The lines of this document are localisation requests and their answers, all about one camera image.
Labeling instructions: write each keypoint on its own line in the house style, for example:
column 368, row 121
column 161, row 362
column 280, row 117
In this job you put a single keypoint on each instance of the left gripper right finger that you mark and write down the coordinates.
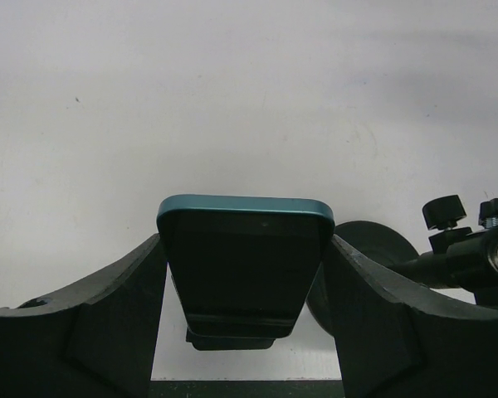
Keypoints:
column 397, row 338

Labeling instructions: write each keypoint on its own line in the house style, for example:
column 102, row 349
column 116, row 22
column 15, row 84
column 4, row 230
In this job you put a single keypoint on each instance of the black round base phone stand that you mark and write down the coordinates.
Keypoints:
column 459, row 258

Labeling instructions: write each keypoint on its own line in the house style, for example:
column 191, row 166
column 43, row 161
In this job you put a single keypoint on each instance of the teal edged black phone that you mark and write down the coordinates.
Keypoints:
column 243, row 266

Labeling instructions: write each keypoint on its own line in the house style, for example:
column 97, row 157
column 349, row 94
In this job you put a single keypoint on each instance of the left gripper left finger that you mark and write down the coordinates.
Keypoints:
column 95, row 337

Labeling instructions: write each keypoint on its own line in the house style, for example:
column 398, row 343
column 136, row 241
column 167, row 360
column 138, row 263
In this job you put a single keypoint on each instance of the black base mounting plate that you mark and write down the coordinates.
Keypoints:
column 251, row 389

